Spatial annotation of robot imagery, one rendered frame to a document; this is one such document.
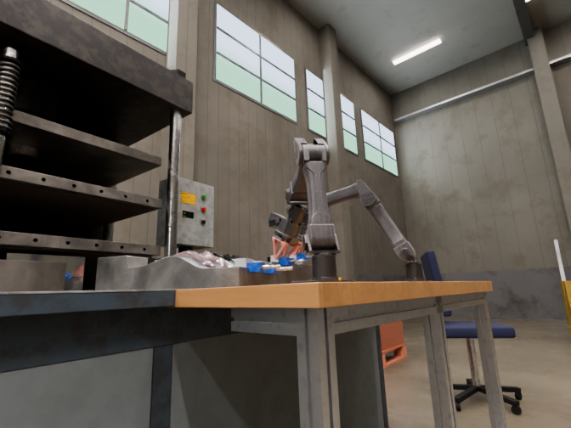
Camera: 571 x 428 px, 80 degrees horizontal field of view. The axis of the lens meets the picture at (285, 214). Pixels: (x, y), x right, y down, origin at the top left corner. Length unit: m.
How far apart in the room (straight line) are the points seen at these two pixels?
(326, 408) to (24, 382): 0.51
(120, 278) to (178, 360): 0.36
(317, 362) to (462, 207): 9.52
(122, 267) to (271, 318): 0.63
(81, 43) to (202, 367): 1.48
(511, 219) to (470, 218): 0.90
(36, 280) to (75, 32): 1.26
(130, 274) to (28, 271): 0.31
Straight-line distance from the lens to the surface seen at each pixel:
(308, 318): 0.58
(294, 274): 1.31
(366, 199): 1.45
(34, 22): 1.85
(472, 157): 10.25
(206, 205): 2.19
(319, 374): 0.58
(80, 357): 0.81
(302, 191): 1.19
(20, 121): 1.79
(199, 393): 0.98
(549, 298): 9.58
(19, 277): 0.92
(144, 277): 1.09
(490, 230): 9.78
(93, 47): 1.92
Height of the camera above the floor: 0.79
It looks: 13 degrees up
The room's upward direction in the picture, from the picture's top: 2 degrees counter-clockwise
